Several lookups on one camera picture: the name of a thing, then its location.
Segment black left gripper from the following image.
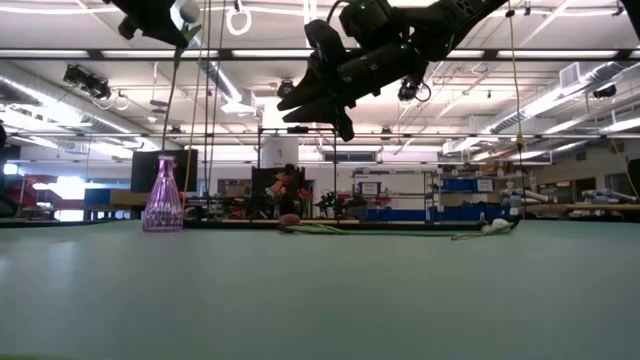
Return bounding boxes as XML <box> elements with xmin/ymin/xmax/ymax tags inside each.
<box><xmin>102</xmin><ymin>0</ymin><xmax>191</xmax><ymax>50</ymax></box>

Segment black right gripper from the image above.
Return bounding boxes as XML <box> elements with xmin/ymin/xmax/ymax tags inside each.
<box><xmin>276</xmin><ymin>19</ymin><xmax>430</xmax><ymax>143</ymax></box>

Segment white artificial tulip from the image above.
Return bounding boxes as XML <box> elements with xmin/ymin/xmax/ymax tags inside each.
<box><xmin>160</xmin><ymin>0</ymin><xmax>203</xmax><ymax>157</ymax></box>
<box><xmin>450</xmin><ymin>217</ymin><xmax>516</xmax><ymax>242</ymax></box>

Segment dark red artificial tulip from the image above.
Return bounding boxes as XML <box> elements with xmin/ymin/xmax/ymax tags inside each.
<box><xmin>277</xmin><ymin>213</ymin><xmax>484</xmax><ymax>239</ymax></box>

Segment purple ribbed glass vase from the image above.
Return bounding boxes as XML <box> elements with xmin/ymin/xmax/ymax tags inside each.
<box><xmin>142</xmin><ymin>154</ymin><xmax>185</xmax><ymax>233</ymax></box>

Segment round black ceiling device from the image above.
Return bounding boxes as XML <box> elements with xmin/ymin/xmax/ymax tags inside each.
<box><xmin>276</xmin><ymin>78</ymin><xmax>298</xmax><ymax>100</ymax></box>

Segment white cylindrical unit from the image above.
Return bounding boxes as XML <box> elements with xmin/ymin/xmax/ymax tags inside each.
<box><xmin>261</xmin><ymin>136</ymin><xmax>300</xmax><ymax>169</ymax></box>

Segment person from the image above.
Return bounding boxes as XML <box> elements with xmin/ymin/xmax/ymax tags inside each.
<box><xmin>277</xmin><ymin>162</ymin><xmax>307</xmax><ymax>219</ymax></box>

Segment small red flower bunch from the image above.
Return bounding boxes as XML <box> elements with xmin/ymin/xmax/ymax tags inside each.
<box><xmin>298</xmin><ymin>188</ymin><xmax>315</xmax><ymax>219</ymax></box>

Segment white sign board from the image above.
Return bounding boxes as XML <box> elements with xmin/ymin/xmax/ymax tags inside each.
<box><xmin>356</xmin><ymin>180</ymin><xmax>382</xmax><ymax>198</ymax></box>

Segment small pink flower bouquet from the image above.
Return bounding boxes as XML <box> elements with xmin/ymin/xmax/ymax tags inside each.
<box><xmin>268</xmin><ymin>175</ymin><xmax>291</xmax><ymax>219</ymax></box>

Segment black monitor screen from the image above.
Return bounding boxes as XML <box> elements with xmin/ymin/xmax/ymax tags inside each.
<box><xmin>130</xmin><ymin>148</ymin><xmax>199</xmax><ymax>194</ymax></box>

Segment metal shelf with blue bins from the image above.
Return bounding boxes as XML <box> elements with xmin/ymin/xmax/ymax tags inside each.
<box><xmin>349</xmin><ymin>167</ymin><xmax>506</xmax><ymax>223</ymax></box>

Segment cardboard box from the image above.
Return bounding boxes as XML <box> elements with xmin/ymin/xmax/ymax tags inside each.
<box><xmin>110</xmin><ymin>189</ymin><xmax>151</xmax><ymax>207</ymax></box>

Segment blue box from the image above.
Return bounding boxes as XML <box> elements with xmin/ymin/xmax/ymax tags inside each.
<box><xmin>83</xmin><ymin>187</ymin><xmax>113</xmax><ymax>206</ymax></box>

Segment black bar with light strips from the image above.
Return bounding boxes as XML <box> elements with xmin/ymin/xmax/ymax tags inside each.
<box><xmin>0</xmin><ymin>47</ymin><xmax>640</xmax><ymax>63</ymax></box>

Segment wooden workbench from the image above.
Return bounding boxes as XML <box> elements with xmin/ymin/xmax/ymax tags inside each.
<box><xmin>524</xmin><ymin>201</ymin><xmax>640</xmax><ymax>214</ymax></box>

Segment black rectangular rig frame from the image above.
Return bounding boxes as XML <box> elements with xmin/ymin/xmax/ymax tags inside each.
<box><xmin>256</xmin><ymin>125</ymin><xmax>339</xmax><ymax>221</ymax></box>

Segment white cable ring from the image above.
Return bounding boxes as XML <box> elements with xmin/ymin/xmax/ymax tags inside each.
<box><xmin>225</xmin><ymin>3</ymin><xmax>253</xmax><ymax>37</ymax></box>

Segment tan hanging cable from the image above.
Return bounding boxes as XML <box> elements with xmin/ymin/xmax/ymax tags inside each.
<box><xmin>182</xmin><ymin>29</ymin><xmax>204</xmax><ymax>201</ymax></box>

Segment black hanging cable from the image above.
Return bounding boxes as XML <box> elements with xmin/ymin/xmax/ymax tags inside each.
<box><xmin>207</xmin><ymin>0</ymin><xmax>228</xmax><ymax>201</ymax></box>
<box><xmin>203</xmin><ymin>0</ymin><xmax>212</xmax><ymax>221</ymax></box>

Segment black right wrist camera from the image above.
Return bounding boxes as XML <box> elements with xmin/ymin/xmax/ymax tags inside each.
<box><xmin>339</xmin><ymin>0</ymin><xmax>396</xmax><ymax>39</ymax></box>

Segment black ceiling camera with cables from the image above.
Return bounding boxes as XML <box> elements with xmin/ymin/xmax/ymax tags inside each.
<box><xmin>62</xmin><ymin>63</ymin><xmax>132</xmax><ymax>112</ymax></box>

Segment black aluminium table frame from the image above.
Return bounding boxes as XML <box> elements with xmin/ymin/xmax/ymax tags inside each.
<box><xmin>0</xmin><ymin>217</ymin><xmax>521</xmax><ymax>232</ymax></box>

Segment yellow hanging cable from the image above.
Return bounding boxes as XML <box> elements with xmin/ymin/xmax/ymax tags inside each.
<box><xmin>505</xmin><ymin>0</ymin><xmax>527</xmax><ymax>220</ymax></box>

